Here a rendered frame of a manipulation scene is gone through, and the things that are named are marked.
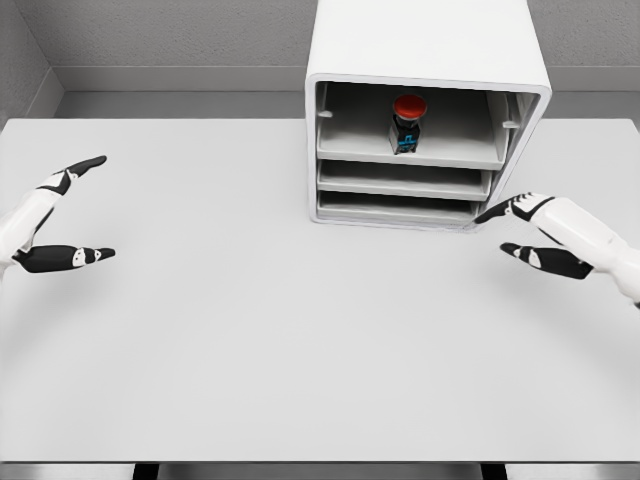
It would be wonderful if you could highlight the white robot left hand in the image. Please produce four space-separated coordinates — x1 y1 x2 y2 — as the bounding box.
0 154 117 275

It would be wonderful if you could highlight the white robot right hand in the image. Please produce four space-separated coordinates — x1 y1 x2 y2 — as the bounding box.
473 191 622 281

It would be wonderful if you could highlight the white multi-storey storage cabinet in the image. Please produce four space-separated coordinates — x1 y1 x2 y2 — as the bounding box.
303 0 553 233

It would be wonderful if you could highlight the shallow white cabinet drawer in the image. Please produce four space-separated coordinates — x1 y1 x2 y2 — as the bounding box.
316 189 482 224
317 159 494 202

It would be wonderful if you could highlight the tall white cabinet drawer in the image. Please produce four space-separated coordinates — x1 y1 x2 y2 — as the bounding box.
315 82 510 172

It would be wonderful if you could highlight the red button load switch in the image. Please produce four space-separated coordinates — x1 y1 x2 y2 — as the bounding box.
389 94 429 157

